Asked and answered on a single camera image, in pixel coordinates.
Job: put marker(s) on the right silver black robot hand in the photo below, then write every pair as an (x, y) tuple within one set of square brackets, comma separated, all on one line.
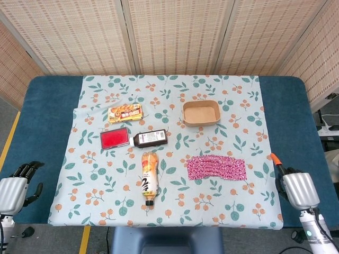
[(300, 189)]

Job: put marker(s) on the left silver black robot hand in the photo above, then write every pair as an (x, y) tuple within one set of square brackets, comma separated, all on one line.
[(12, 189)]

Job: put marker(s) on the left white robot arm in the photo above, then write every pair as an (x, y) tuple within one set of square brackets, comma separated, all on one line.
[(5, 230)]

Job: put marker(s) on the beige bag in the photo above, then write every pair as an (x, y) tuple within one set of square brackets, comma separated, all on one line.
[(333, 161)]

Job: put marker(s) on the black caster wheel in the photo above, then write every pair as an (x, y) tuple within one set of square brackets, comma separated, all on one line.
[(297, 236)]

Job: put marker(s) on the pink patterned cloth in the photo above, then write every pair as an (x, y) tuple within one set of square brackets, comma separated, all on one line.
[(209, 168)]

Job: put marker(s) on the red ink stamp pad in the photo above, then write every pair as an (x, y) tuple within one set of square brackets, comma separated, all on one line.
[(114, 138)]

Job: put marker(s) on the woven bamboo screen panel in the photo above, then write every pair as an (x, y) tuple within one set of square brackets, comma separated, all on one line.
[(71, 37), (265, 37), (315, 61), (16, 68), (177, 37)]

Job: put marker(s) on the brown cardboard tray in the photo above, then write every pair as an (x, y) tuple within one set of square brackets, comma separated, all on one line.
[(201, 113)]

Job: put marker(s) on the yellow curry box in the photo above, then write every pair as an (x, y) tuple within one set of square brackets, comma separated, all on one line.
[(125, 113)]

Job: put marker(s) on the floral leaf print tablecloth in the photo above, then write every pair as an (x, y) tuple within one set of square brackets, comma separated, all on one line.
[(164, 185)]

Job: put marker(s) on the orange drink plastic bottle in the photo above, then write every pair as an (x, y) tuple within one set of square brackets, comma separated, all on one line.
[(150, 177)]

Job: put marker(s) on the dark brown syrup bottle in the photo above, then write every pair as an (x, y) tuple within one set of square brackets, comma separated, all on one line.
[(149, 138)]

